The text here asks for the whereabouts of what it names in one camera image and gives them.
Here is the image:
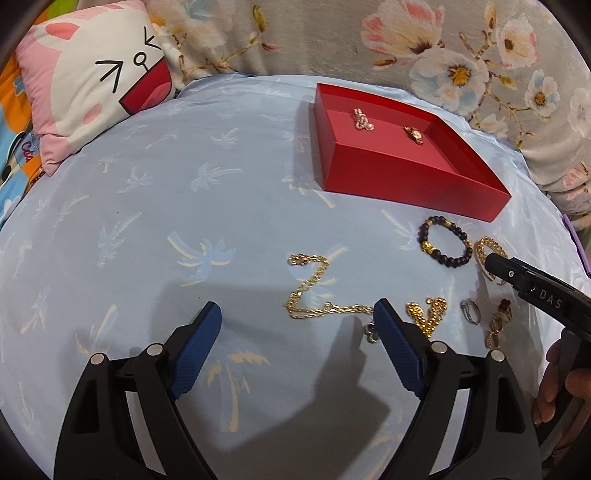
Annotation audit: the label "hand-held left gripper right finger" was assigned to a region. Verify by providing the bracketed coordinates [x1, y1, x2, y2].
[373, 298, 542, 480]

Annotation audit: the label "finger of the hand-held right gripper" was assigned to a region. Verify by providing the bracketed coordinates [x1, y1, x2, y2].
[484, 252, 591, 325]

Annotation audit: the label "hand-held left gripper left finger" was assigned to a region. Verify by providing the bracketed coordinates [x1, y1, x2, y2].
[54, 301, 223, 480]

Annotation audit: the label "gold chain necklace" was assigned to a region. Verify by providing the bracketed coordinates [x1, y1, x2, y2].
[287, 253, 450, 340]

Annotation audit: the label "gold earrings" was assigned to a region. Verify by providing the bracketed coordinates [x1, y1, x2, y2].
[484, 313, 509, 349]

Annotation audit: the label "gold cuff bangle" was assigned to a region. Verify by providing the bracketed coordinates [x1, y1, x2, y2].
[475, 236, 509, 282]

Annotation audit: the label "silver ring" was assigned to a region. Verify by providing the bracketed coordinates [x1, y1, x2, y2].
[460, 298, 483, 326]

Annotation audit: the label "dark beaded bracelet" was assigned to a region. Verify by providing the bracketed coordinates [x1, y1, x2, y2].
[419, 215, 474, 268]

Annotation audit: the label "red cardboard box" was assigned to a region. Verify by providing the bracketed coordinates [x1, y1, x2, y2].
[315, 83, 512, 223]

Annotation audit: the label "person's right hand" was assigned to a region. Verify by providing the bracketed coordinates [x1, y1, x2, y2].
[532, 342, 591, 432]

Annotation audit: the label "purple plastic object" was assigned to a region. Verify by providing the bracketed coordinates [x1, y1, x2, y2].
[563, 215, 591, 280]

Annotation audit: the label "blue palm print sheet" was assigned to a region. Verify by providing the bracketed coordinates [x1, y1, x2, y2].
[0, 74, 591, 480]

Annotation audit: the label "cartoon face pillow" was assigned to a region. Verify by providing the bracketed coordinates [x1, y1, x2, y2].
[16, 0, 178, 163]

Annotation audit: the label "grey floral blanket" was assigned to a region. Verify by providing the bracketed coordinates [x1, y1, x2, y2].
[145, 0, 591, 215]

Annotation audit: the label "colourful patterned cloth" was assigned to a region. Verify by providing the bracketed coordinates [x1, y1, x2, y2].
[0, 0, 70, 222]

